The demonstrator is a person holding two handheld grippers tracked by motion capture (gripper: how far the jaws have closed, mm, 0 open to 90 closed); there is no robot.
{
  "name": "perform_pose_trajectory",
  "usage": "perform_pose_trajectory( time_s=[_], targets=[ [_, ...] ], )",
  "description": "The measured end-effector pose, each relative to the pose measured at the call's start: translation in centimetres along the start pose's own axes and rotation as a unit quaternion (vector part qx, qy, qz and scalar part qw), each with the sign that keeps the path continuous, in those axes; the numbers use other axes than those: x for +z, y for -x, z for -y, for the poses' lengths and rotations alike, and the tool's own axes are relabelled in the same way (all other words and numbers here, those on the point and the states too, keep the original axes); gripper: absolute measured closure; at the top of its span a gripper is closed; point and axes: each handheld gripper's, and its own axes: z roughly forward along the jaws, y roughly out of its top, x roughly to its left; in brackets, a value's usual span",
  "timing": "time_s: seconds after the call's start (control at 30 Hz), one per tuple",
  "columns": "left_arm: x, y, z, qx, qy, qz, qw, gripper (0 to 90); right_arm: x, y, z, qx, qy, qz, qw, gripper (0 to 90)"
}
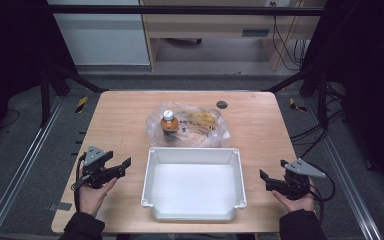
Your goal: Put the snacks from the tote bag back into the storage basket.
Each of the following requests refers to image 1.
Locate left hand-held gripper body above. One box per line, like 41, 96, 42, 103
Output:
79, 144, 127, 190

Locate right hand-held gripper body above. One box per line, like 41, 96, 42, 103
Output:
272, 157, 327, 201

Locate person's right hand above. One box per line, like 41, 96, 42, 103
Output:
271, 178, 316, 214

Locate person's left hand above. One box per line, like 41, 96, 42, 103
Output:
78, 176, 119, 219

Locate grey tape strip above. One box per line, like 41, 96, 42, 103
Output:
47, 201, 74, 212

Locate yellow black tape piece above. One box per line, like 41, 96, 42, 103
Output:
74, 95, 90, 115
287, 96, 308, 113

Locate orange bottle with white cap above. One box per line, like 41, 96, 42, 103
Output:
160, 109, 180, 144

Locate clear plastic bag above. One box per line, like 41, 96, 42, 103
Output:
145, 101, 232, 149

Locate white plastic bin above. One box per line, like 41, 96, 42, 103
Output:
140, 146, 248, 223

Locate black metal stand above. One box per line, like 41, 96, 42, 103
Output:
262, 65, 330, 130
39, 62, 109, 128

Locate yellow packet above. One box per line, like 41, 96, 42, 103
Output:
187, 111, 218, 127

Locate white cabinet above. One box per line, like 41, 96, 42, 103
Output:
46, 0, 151, 67

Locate light wooden desk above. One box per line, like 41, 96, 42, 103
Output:
139, 0, 325, 72

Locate left hand-held gripper cable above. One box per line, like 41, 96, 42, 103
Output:
73, 152, 88, 213

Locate hand-held gripper cable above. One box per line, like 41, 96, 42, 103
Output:
309, 173, 337, 203
73, 152, 88, 213

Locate right hand-held gripper cable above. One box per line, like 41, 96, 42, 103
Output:
309, 173, 337, 203

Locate black floor cables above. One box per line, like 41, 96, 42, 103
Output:
289, 109, 348, 159

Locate aluminium floor rail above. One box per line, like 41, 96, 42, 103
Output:
303, 96, 384, 240
0, 96, 65, 240

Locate black hanging cables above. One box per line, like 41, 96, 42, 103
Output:
270, 1, 310, 72

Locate black horizontal frame bar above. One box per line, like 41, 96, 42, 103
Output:
47, 4, 326, 17

